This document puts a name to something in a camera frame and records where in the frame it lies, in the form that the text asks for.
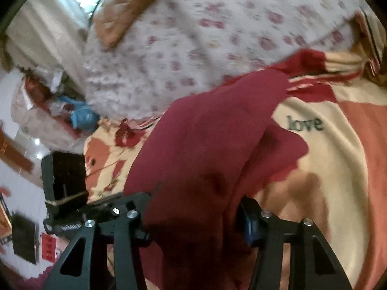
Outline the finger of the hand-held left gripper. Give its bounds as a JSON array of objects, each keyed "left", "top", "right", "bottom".
[{"left": 86, "top": 191, "right": 155, "bottom": 215}]

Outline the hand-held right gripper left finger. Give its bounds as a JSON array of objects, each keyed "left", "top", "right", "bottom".
[{"left": 42, "top": 209, "right": 152, "bottom": 290}]

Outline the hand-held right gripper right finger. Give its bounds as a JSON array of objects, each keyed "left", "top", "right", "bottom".
[{"left": 239, "top": 198, "right": 353, "bottom": 290}]

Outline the dark red cloth garment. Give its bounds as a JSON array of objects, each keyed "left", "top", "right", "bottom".
[{"left": 122, "top": 68, "right": 309, "bottom": 290}]

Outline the brown wooden furniture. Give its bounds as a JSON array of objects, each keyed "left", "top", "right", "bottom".
[{"left": 0, "top": 127, "right": 34, "bottom": 173}]

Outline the blue plastic bag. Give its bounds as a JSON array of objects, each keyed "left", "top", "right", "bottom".
[{"left": 70, "top": 101, "right": 100, "bottom": 133}]

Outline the white plastic bag pile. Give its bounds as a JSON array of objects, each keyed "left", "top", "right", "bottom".
[{"left": 12, "top": 66, "right": 80, "bottom": 145}]

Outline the black flat screen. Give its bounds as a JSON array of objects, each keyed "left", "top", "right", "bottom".
[{"left": 11, "top": 214, "right": 40, "bottom": 265}]

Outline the cream and red printed blanket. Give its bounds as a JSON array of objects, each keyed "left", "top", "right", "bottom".
[{"left": 83, "top": 9, "right": 387, "bottom": 290}]

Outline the beige curtain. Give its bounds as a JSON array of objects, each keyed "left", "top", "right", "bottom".
[{"left": 6, "top": 0, "right": 94, "bottom": 88}]

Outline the brown quilted pillow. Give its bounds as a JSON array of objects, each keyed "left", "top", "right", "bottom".
[{"left": 91, "top": 0, "right": 174, "bottom": 49}]

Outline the white floral bed sheet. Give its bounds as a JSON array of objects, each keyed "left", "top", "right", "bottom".
[{"left": 83, "top": 0, "right": 368, "bottom": 121}]

